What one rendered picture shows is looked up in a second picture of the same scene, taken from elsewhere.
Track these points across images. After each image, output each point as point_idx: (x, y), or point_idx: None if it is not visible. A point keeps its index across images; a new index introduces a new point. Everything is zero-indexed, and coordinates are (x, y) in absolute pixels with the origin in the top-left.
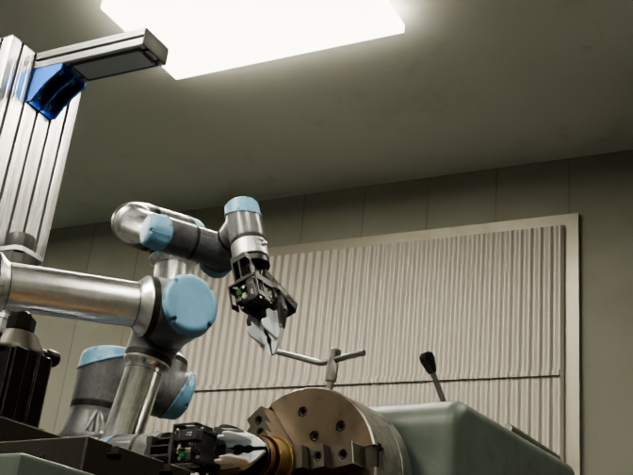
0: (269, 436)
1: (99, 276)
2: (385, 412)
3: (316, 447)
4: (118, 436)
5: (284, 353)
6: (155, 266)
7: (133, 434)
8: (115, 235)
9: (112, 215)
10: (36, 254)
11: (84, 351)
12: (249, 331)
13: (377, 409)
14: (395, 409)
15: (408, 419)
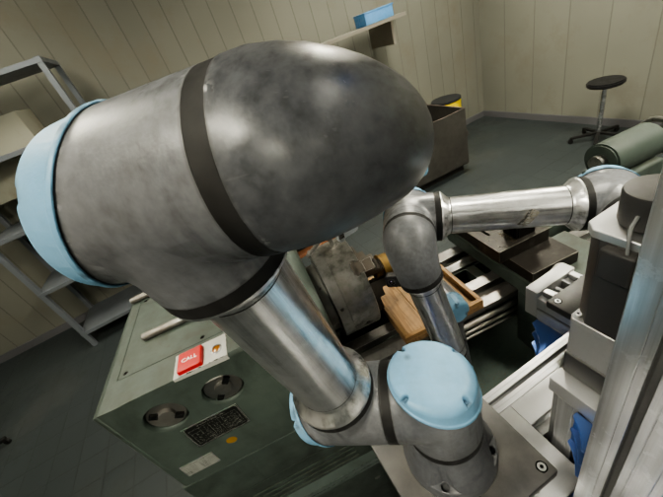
0: (384, 252)
1: (482, 193)
2: (294, 254)
3: (363, 253)
4: (453, 290)
5: (314, 249)
6: (286, 269)
7: (445, 283)
8: (411, 189)
9: (429, 115)
10: (600, 214)
11: (474, 371)
12: (355, 228)
13: (293, 257)
14: (291, 251)
15: (296, 250)
